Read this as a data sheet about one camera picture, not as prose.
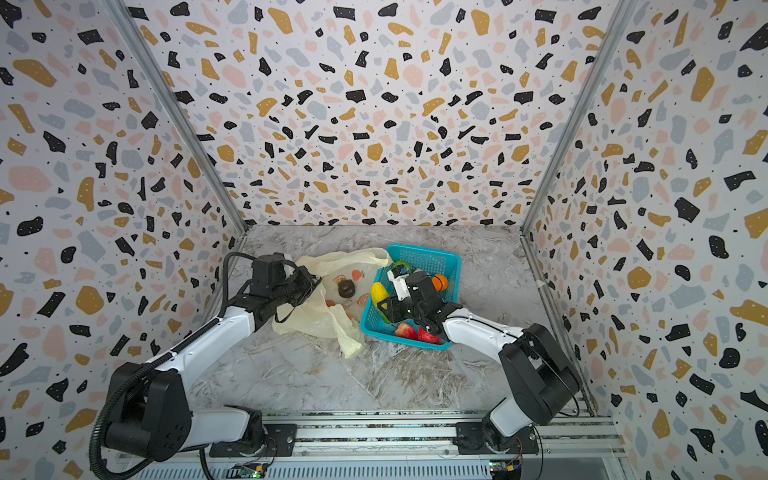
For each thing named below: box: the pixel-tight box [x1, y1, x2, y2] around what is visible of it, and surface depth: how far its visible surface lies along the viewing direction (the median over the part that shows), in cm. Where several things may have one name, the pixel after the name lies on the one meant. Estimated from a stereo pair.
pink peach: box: [395, 322, 416, 339], surface depth 91 cm
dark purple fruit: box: [338, 279, 356, 299], surface depth 102 cm
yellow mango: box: [371, 282, 389, 305], surface depth 89 cm
